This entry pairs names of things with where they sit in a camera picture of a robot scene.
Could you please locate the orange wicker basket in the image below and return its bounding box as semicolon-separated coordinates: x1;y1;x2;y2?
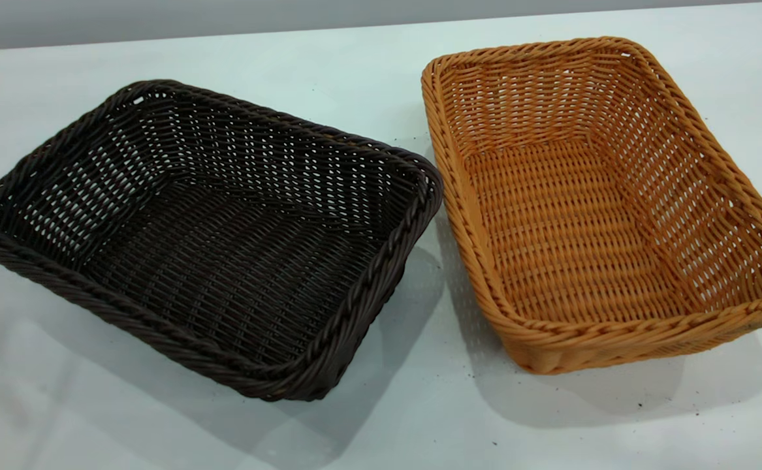
421;37;762;375

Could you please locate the black wicker basket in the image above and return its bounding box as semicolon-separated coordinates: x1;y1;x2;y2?
0;80;445;402

